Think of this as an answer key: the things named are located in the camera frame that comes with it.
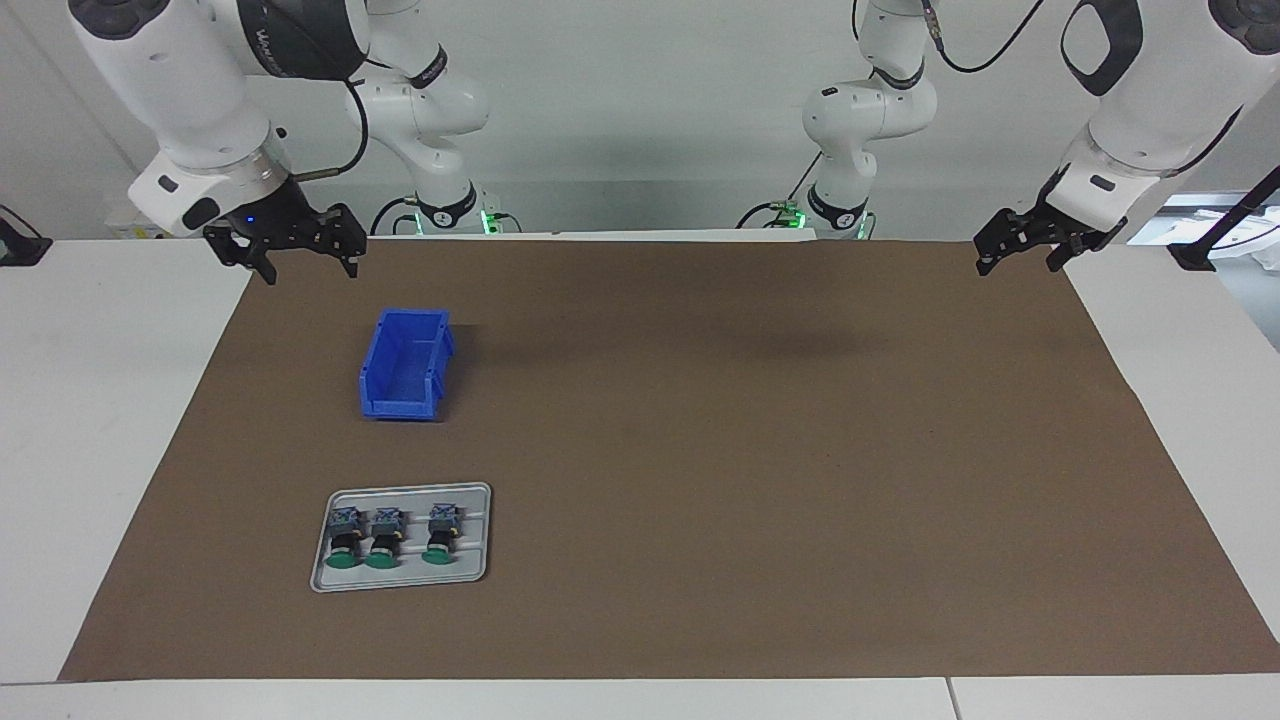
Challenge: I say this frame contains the brown table mat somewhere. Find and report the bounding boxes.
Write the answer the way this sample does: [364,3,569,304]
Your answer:
[58,237,1280,683]

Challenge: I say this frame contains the green push button switch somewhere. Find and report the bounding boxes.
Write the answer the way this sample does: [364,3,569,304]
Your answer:
[326,506,365,572]
[363,507,406,571]
[420,503,462,567]

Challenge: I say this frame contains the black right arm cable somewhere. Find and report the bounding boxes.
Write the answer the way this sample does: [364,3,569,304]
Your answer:
[290,55,371,183]

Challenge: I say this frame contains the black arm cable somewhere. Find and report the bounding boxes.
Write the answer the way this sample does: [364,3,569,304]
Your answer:
[850,0,1046,75]
[290,55,371,183]

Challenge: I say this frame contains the blue plastic storage bin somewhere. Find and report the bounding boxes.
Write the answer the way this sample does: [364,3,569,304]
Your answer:
[359,308,456,422]

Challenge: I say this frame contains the white background equipment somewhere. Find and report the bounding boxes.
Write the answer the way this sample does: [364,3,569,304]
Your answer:
[1128,193,1280,271]

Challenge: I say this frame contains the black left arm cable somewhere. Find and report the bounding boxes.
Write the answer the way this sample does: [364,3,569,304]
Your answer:
[850,0,1046,75]

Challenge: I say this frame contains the grey metal tray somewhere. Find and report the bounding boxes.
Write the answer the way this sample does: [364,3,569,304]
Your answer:
[309,482,493,594]

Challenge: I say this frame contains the black base cable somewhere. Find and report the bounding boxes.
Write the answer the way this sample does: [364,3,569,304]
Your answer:
[737,150,831,229]
[370,196,421,236]

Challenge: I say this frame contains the black clamp stand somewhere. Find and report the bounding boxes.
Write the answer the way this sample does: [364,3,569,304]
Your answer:
[0,205,53,267]
[1167,165,1280,272]

